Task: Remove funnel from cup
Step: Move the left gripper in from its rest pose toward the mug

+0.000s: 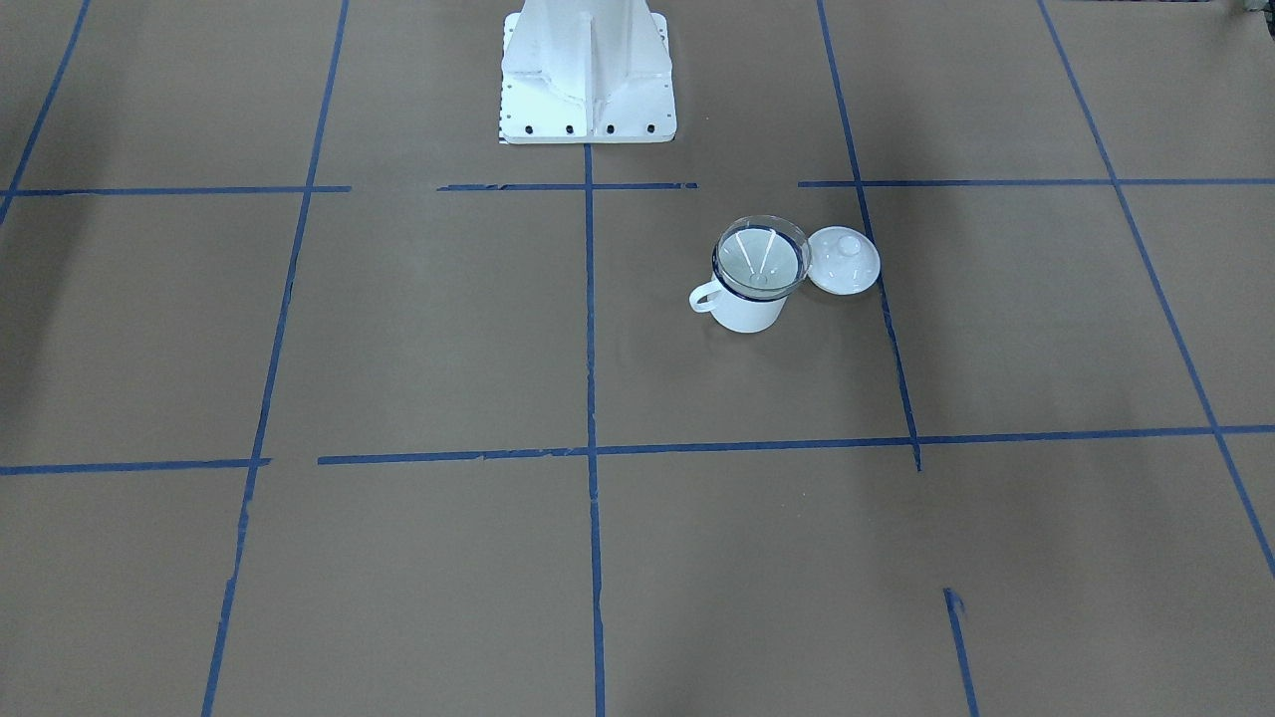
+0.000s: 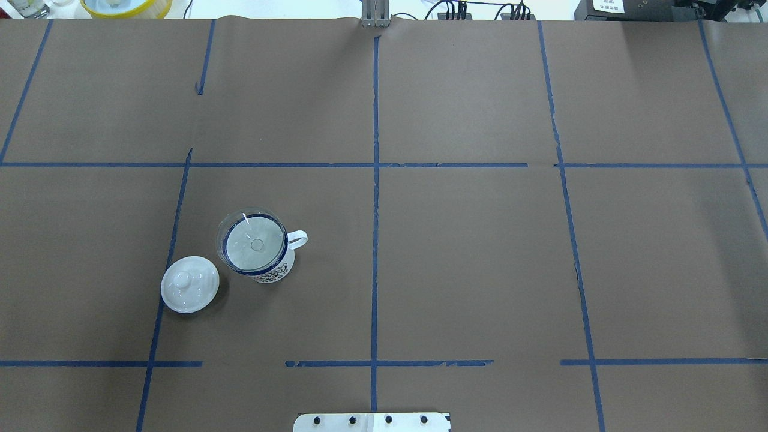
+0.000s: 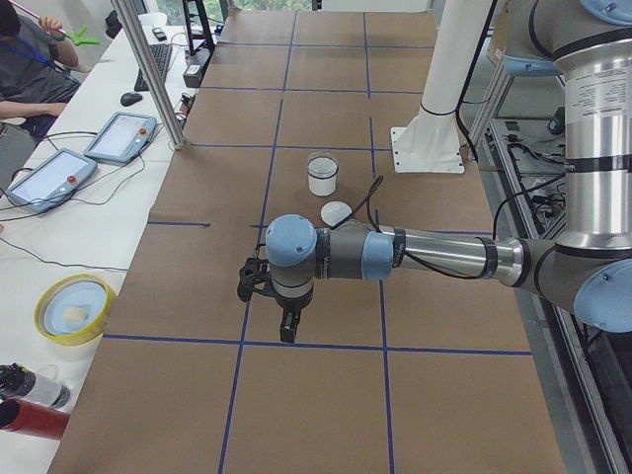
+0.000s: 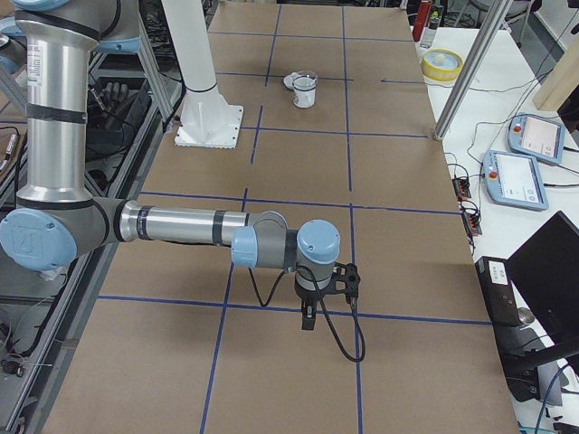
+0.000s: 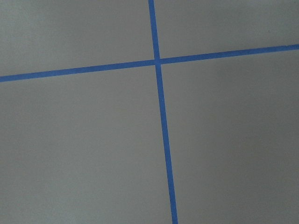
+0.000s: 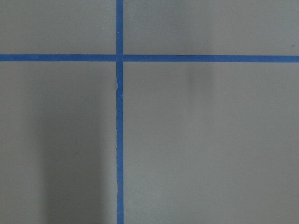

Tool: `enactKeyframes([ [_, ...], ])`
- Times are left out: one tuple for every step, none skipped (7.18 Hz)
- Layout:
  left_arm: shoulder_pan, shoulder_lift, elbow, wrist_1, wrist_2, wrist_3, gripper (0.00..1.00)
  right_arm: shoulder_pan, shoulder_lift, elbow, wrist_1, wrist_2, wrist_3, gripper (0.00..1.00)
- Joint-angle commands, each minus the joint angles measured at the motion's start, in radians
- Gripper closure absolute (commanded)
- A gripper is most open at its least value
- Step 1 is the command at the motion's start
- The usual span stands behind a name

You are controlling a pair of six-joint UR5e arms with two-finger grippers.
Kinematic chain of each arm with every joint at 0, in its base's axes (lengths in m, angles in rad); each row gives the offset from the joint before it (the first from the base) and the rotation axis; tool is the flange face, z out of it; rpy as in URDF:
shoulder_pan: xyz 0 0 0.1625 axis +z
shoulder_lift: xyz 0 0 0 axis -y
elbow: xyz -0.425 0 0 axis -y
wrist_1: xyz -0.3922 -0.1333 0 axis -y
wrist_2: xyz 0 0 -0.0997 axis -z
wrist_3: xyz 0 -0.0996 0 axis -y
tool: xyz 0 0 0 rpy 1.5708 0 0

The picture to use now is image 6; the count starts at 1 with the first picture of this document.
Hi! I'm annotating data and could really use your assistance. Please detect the blue tape grid lines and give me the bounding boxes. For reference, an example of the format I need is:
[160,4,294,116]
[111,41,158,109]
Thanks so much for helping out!
[0,0,299,224]

